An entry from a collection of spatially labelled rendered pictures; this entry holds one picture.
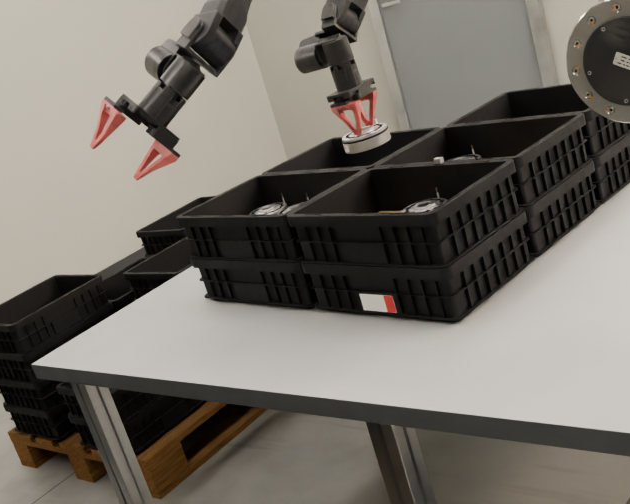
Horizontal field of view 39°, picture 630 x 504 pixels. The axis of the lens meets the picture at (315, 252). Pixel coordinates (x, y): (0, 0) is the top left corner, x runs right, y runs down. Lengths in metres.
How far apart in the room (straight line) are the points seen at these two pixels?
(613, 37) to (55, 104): 4.15
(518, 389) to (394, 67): 4.35
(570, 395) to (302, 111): 5.00
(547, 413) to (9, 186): 4.04
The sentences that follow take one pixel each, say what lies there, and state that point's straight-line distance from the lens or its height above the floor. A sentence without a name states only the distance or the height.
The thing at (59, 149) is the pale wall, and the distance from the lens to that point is 5.28.
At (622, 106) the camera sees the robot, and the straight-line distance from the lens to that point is 1.52.
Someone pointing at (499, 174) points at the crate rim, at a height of 0.92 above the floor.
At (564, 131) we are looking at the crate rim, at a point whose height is 0.92.
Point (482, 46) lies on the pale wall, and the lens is 5.37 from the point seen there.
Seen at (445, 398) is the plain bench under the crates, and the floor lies 0.70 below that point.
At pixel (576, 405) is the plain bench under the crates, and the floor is 0.70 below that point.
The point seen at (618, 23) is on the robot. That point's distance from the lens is 1.49.
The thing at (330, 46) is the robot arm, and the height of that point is 1.24.
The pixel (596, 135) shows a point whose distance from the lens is 2.18.
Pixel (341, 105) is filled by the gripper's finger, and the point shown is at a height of 1.11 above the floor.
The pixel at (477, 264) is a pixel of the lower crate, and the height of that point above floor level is 0.78.
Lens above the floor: 1.41
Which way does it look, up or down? 17 degrees down
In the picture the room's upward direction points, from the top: 17 degrees counter-clockwise
